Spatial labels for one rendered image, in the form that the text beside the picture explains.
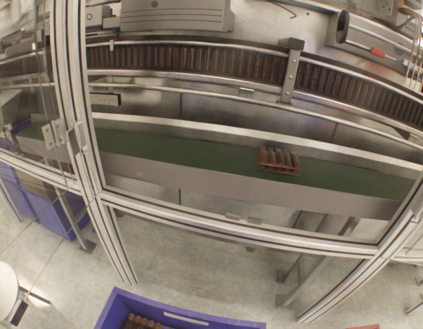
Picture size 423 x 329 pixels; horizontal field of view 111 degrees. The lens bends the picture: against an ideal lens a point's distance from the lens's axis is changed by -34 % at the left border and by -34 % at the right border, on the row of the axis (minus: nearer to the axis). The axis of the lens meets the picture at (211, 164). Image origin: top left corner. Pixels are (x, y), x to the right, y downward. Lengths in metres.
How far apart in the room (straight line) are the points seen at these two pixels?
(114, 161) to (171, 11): 0.41
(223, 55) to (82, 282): 1.11
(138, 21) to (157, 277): 1.02
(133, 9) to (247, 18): 0.41
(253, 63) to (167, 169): 0.34
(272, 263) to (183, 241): 0.49
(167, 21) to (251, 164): 0.41
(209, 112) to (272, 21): 0.40
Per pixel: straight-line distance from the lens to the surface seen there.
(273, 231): 0.52
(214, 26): 0.52
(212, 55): 0.57
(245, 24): 0.82
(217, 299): 1.05
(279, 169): 0.53
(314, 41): 0.84
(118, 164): 0.61
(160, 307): 0.58
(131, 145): 0.64
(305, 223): 0.96
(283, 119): 0.69
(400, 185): 0.77
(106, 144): 0.68
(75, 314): 1.12
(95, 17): 0.68
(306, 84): 0.57
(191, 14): 0.53
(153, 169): 0.55
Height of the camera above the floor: 0.98
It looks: 34 degrees down
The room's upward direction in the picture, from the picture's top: 6 degrees clockwise
